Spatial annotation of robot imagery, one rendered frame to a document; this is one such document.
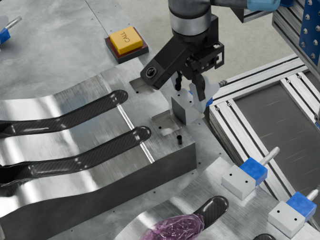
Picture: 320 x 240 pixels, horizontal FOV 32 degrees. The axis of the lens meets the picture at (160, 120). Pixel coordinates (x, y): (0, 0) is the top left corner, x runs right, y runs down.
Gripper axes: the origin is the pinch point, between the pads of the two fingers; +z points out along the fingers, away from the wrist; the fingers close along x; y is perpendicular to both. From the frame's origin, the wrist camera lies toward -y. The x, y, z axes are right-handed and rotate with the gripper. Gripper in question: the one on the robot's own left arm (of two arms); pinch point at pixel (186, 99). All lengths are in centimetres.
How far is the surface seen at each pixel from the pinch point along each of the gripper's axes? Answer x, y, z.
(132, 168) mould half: -9.4, -19.7, -4.0
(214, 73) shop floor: 64, 58, 85
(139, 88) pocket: 7.8, -6.5, -1.7
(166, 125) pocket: -3.9, -7.9, -1.7
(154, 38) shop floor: 98, 51, 85
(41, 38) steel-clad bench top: 42.5, -13.5, 4.6
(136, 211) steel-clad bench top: -12.8, -22.2, 4.6
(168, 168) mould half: -11.3, -13.2, 0.1
